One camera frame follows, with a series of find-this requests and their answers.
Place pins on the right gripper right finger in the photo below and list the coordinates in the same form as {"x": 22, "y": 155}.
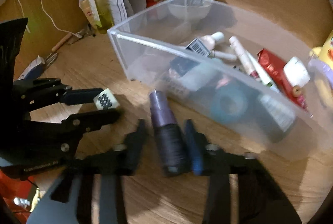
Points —
{"x": 260, "y": 199}

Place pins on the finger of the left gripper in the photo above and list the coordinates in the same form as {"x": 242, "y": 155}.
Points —
{"x": 39, "y": 98}
{"x": 78, "y": 123}

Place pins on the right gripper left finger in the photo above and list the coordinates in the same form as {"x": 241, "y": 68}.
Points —
{"x": 70, "y": 197}

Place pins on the mahjong tile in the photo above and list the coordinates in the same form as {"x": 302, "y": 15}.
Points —
{"x": 106, "y": 100}

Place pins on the dark green dropper bottle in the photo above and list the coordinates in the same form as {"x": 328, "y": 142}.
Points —
{"x": 274, "y": 118}

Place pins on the purple black spray bottle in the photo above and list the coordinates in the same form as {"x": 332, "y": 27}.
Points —
{"x": 168, "y": 136}

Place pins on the teal washi tape roll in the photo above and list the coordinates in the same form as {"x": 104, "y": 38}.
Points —
{"x": 228, "y": 105}

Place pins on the blue Max razor box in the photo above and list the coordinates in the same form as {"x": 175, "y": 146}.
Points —
{"x": 180, "y": 66}

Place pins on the white green lip balm tube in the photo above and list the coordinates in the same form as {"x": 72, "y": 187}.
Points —
{"x": 257, "y": 68}

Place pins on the white tape roll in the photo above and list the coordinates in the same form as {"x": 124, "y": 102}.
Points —
{"x": 296, "y": 72}

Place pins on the red foil packet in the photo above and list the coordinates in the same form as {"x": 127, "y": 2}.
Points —
{"x": 273, "y": 65}

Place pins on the light blue bottle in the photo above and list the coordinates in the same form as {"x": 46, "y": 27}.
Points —
{"x": 198, "y": 77}

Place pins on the pink cream tube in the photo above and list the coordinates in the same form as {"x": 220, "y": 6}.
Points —
{"x": 204, "y": 45}

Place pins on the pink lipstick tube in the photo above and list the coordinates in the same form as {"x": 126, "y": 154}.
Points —
{"x": 243, "y": 57}

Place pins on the pink white cosmetic pen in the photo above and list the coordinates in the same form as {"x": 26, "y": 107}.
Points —
{"x": 223, "y": 56}

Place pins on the blue white box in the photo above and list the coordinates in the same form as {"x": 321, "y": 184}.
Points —
{"x": 34, "y": 70}

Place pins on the beige sunscreen bottle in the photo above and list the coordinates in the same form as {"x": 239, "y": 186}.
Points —
{"x": 90, "y": 11}

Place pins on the clear plastic storage bin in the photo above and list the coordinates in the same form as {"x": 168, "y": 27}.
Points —
{"x": 159, "y": 47}

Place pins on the yellow chick plush toy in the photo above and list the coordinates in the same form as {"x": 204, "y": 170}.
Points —
{"x": 321, "y": 65}

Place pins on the white ceramic bowl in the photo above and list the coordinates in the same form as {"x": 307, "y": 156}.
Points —
{"x": 192, "y": 10}

